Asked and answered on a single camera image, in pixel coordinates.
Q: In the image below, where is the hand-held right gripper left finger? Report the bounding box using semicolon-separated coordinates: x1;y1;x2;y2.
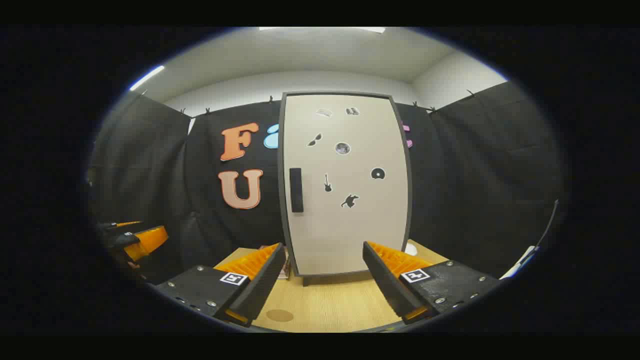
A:
150;242;287;328

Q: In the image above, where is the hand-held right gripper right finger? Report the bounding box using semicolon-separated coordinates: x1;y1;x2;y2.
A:
362;241;501;325

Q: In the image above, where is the light grey cabinet door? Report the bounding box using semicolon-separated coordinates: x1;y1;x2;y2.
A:
283;95;407;275

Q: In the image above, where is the black door handle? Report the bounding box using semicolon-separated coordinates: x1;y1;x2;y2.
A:
289;167;305;213

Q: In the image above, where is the dark grey cabinet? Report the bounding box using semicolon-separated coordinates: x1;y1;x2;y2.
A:
277;90;415;287

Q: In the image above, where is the black backdrop cloth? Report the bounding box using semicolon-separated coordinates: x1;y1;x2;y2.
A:
87;80;566;286

